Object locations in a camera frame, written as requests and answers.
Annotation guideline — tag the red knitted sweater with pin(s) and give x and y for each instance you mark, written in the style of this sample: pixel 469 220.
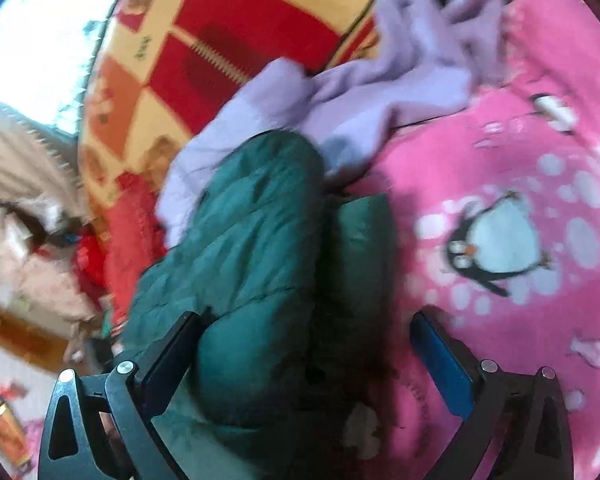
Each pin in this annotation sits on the red knitted sweater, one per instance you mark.
pixel 130 240

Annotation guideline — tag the pink penguin print blanket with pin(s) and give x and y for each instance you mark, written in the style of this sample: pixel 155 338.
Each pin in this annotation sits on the pink penguin print blanket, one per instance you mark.
pixel 505 160

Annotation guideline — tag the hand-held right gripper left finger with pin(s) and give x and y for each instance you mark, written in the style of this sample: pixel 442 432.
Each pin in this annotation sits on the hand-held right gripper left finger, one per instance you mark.
pixel 165 365

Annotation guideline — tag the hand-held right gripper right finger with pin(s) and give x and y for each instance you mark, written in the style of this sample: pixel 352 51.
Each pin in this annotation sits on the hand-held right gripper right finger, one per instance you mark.
pixel 442 365

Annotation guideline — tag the lavender fleece garment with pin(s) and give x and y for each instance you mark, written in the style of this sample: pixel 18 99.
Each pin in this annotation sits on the lavender fleece garment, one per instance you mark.
pixel 380 90

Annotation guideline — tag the checkered red orange blanket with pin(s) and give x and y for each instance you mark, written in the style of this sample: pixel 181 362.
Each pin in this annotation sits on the checkered red orange blanket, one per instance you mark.
pixel 260 25

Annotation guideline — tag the green puffer jacket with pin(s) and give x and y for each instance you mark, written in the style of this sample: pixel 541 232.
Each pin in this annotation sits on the green puffer jacket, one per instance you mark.
pixel 250 240

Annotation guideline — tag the beige cloth pile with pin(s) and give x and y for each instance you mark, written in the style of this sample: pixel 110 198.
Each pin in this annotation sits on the beige cloth pile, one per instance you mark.
pixel 25 210

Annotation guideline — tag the window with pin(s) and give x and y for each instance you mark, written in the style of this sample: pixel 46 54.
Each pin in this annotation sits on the window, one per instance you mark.
pixel 40 55

